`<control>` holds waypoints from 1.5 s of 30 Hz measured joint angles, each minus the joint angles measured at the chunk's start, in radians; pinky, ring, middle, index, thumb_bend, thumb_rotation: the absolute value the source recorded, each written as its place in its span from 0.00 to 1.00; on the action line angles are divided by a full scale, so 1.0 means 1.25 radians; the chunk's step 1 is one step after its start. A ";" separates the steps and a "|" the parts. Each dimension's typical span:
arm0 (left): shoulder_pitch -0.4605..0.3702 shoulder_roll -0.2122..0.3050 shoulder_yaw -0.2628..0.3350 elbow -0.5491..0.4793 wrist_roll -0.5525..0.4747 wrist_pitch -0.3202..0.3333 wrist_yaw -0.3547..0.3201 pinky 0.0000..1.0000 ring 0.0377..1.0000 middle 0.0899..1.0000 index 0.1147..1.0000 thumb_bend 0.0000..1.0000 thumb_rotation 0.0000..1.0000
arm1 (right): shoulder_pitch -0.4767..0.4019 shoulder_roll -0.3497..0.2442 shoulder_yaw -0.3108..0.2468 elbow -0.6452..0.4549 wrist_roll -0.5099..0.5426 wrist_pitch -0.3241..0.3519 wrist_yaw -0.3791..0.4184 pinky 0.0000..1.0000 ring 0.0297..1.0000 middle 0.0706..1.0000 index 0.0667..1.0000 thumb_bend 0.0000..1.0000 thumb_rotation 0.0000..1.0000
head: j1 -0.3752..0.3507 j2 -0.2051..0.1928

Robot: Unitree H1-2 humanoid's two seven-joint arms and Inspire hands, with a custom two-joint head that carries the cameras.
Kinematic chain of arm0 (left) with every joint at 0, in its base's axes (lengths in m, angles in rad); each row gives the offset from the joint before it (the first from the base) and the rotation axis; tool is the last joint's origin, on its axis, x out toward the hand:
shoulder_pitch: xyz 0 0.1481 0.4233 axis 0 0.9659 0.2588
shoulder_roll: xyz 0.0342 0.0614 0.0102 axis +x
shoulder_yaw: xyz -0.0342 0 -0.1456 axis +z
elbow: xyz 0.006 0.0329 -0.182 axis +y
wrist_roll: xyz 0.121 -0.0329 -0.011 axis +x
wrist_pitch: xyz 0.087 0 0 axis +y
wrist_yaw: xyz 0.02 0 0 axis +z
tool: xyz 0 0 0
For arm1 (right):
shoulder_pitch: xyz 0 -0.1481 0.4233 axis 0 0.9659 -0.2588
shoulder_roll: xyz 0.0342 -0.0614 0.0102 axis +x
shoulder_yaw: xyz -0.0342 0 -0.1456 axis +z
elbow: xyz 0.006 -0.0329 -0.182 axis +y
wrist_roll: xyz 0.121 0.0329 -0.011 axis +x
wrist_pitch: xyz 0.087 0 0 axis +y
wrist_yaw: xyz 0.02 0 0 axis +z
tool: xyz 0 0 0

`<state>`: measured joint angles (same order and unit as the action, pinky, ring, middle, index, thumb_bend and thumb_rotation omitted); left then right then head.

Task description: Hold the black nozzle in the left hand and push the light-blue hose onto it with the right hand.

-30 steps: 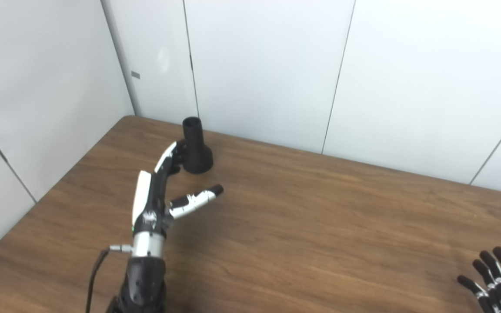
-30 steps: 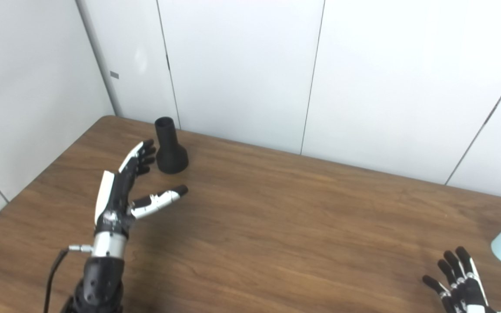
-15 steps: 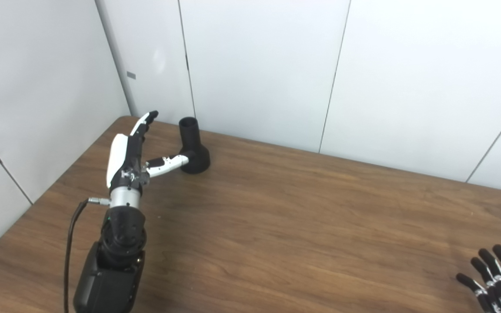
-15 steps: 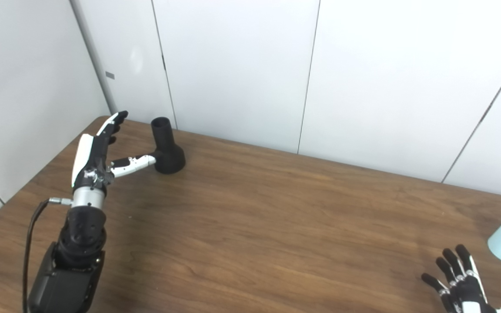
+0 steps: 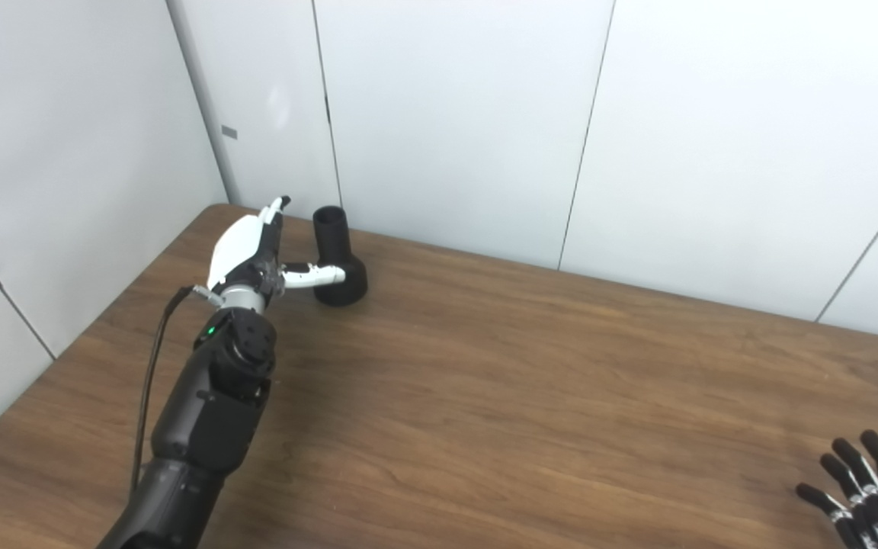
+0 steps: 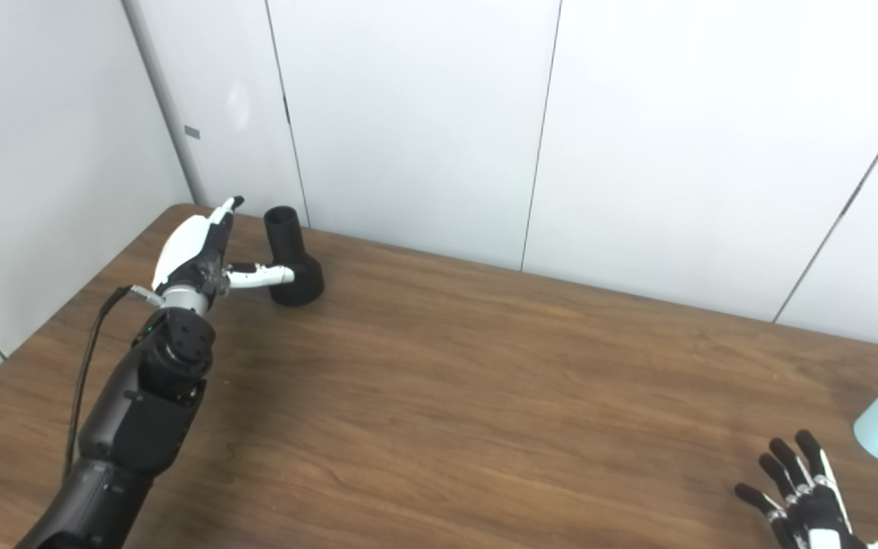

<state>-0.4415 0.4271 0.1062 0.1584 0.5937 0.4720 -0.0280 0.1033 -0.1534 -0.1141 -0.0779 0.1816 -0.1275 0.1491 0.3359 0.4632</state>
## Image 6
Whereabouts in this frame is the white and black left hand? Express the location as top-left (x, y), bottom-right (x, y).
top-left (151, 196), bottom-right (296, 298)

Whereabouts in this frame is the white and black right hand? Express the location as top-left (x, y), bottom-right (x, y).
top-left (735, 429), bottom-right (878, 549)

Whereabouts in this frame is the black nozzle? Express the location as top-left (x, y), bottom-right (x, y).
top-left (264, 206), bottom-right (325, 307)

